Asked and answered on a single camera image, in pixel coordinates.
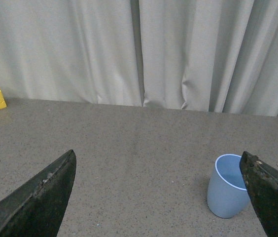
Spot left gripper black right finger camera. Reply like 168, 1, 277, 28
240, 151, 278, 237

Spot light blue cup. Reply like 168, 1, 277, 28
207, 154, 250, 219

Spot grey curtain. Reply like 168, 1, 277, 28
0, 0, 278, 116

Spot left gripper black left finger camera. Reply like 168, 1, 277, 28
0, 150, 76, 237

